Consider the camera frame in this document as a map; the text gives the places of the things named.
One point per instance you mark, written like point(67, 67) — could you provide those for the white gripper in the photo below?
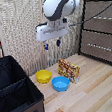
point(52, 31)

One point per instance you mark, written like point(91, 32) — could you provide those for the yellow bowl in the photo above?
point(43, 75)

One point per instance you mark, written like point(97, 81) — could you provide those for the blue bowl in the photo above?
point(60, 83)

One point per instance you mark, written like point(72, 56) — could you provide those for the brown dresser with drawers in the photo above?
point(101, 36)

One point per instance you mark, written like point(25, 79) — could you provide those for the black fabric storage box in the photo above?
point(13, 94)

